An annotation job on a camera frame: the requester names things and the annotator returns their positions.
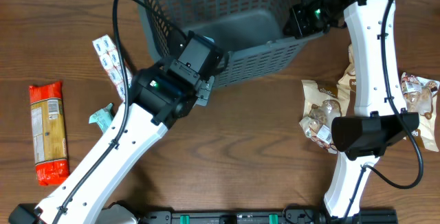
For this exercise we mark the grey plastic basket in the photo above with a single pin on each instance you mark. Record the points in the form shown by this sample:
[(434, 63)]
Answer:
[(251, 31)]

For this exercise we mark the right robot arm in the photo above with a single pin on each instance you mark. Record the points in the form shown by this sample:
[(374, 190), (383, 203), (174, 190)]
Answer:
[(380, 117)]

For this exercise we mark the white patterned carton box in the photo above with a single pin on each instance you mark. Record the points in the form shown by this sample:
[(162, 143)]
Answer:
[(109, 59)]

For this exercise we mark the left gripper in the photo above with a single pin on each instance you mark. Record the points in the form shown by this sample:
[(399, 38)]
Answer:
[(203, 99)]

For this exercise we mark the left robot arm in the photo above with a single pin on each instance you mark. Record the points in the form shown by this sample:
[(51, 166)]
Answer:
[(158, 97)]

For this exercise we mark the beige snack bag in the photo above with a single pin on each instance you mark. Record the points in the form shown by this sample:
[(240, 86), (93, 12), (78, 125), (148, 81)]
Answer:
[(323, 103), (421, 96), (348, 80)]

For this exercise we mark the small teal snack packet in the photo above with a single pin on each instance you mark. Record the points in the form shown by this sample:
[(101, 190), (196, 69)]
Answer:
[(103, 117)]

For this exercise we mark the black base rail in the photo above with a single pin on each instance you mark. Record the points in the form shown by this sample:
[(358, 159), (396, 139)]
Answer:
[(271, 217)]

